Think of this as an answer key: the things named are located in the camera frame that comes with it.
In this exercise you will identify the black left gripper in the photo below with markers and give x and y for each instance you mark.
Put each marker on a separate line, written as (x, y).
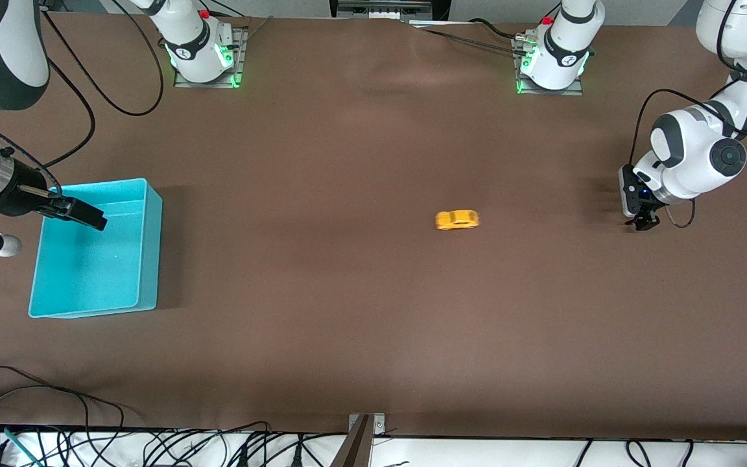
(644, 222)

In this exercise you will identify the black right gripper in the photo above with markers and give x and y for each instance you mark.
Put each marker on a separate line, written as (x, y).
(20, 192)

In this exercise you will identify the yellow toy beetle car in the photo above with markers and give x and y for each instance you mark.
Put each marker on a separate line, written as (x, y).
(458, 220)

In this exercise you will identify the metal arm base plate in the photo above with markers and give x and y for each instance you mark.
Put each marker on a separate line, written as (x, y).
(561, 92)
(242, 58)

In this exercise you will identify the grey metal bracket plate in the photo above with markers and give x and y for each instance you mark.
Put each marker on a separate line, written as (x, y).
(380, 425)

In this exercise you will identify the teal plastic box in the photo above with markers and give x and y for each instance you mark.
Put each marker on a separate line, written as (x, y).
(88, 272)

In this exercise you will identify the white flat strip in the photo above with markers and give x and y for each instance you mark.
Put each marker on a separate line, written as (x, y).
(432, 24)

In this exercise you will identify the black power strip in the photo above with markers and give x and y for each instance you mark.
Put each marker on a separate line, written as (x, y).
(380, 10)

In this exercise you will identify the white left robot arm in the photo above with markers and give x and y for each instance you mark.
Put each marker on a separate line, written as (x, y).
(691, 149)

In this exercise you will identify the dark metal beam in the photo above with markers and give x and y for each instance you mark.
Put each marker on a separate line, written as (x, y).
(354, 451)

